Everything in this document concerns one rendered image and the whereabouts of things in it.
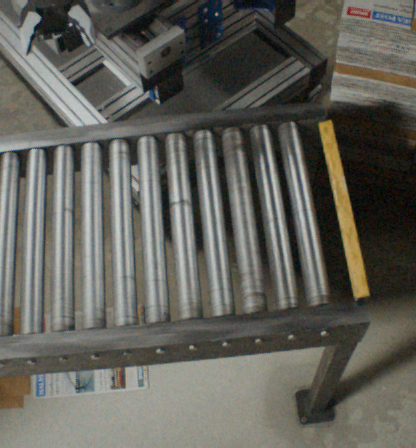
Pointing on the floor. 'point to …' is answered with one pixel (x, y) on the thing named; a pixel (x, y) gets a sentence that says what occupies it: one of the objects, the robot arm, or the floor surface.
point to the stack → (382, 99)
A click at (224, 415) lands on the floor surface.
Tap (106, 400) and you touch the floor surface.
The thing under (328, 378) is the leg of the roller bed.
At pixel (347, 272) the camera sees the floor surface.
